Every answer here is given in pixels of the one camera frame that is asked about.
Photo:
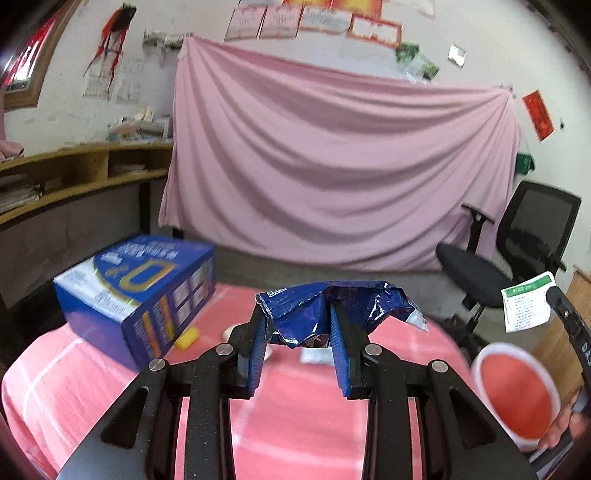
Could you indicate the pink certificate paper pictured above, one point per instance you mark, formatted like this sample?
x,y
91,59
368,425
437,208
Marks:
x,y
245,23

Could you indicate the pink hanging sheet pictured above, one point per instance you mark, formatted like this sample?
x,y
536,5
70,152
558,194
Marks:
x,y
302,164

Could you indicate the blue cardboard box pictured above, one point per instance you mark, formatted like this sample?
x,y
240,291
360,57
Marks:
x,y
133,300

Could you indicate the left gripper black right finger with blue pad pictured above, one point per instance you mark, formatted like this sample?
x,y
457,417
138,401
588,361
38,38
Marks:
x,y
459,437

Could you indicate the black office chair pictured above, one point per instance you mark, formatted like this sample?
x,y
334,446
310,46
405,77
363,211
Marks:
x,y
532,236

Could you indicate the wooden curved shelf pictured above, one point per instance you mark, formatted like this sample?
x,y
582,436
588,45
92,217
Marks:
x,y
70,174

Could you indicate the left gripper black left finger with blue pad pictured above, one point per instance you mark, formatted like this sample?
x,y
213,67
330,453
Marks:
x,y
168,407

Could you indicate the blue snack bag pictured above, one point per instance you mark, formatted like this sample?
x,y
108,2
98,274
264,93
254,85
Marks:
x,y
296,314

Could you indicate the green object behind sheet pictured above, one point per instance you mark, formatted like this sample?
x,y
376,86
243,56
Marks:
x,y
525,163

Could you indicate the person's right hand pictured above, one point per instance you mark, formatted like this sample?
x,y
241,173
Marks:
x,y
576,423

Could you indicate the yellow small cap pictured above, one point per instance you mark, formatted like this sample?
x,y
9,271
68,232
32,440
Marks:
x,y
187,338

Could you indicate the pink checked tablecloth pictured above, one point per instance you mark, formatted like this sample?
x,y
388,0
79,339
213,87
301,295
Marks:
x,y
298,425

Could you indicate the red trash bin white rim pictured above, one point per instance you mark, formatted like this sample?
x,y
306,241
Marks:
x,y
518,390

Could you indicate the stack of books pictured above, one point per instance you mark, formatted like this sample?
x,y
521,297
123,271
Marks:
x,y
144,125

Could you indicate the red framed certificate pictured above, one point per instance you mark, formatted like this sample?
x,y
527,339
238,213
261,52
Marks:
x,y
385,33

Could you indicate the red paper wall sign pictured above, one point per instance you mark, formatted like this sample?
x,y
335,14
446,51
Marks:
x,y
539,115

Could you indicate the red tassel wall decoration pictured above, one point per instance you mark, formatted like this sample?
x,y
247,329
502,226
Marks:
x,y
112,38

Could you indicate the white earbud case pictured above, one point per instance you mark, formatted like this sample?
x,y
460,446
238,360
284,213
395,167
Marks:
x,y
227,333

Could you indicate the white green paper label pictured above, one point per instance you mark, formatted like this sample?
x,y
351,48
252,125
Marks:
x,y
525,305

